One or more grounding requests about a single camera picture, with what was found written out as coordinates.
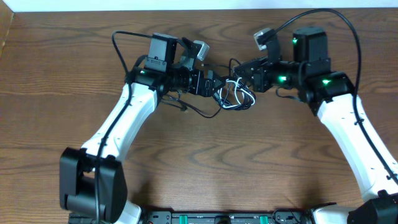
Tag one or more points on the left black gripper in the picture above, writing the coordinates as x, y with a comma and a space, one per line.
198, 89

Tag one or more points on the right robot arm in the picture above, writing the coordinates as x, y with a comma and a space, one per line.
330, 96

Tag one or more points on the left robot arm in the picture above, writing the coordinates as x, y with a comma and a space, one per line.
92, 182

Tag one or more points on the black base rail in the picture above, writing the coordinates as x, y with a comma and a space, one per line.
283, 216

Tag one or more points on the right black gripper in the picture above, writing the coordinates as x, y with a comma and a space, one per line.
260, 80

